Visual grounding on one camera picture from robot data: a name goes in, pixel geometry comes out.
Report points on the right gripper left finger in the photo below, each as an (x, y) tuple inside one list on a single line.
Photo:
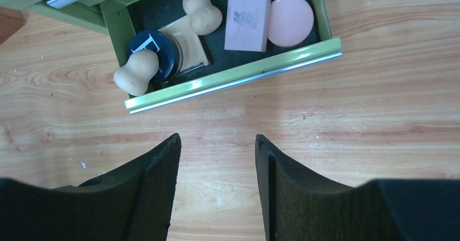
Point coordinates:
[(131, 202)]

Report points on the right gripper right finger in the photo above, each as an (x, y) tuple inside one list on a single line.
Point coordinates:
[(300, 204)]

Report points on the tan square sponge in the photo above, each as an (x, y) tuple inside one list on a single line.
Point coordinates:
[(191, 50)]

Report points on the round navy compact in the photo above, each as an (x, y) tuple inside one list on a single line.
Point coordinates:
[(164, 46)]

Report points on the green metal drawer box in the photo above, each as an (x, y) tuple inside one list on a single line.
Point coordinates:
[(121, 20)]

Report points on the pink round powder puff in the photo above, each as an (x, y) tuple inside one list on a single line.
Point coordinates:
[(291, 22)]

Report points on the pink rectangular card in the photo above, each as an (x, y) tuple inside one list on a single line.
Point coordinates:
[(247, 24)]

